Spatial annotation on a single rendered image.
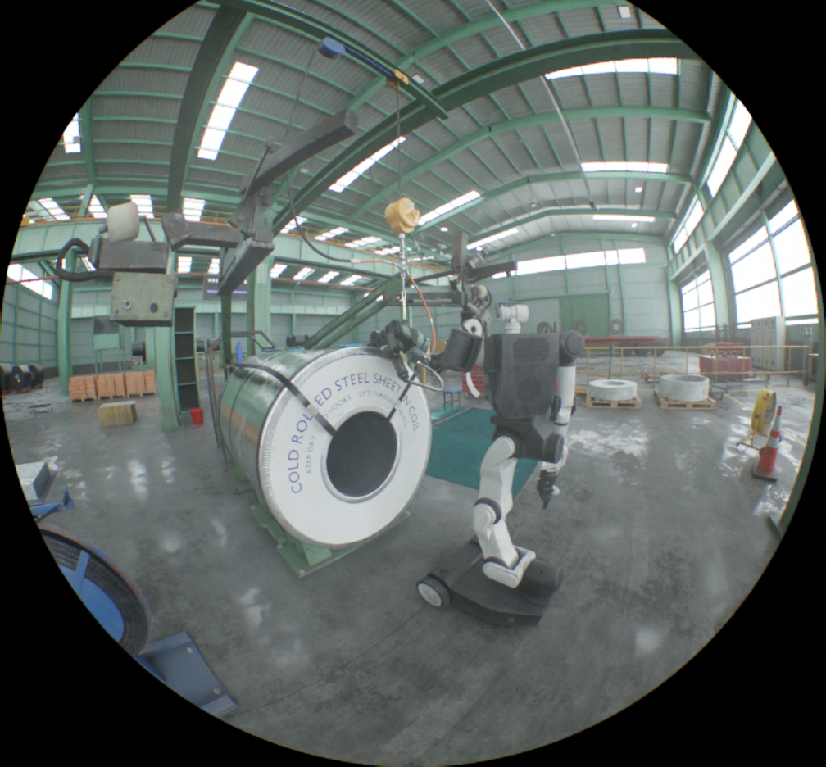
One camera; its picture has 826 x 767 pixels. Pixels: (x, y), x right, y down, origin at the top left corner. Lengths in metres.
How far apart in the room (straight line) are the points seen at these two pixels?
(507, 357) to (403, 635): 1.38
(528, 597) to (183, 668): 1.68
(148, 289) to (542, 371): 1.15
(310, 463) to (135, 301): 0.99
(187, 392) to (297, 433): 6.41
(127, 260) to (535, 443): 1.39
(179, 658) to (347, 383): 1.79
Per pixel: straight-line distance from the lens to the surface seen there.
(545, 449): 1.02
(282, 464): 1.26
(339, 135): 0.69
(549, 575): 1.39
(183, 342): 7.48
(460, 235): 2.22
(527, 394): 0.92
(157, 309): 0.77
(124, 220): 0.86
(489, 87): 2.97
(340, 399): 1.33
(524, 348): 0.87
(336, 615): 1.66
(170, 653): 1.82
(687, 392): 6.10
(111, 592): 1.18
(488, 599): 1.48
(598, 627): 1.69
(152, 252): 0.84
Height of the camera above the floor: 1.37
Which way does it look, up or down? 2 degrees down
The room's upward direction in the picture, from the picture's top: 2 degrees counter-clockwise
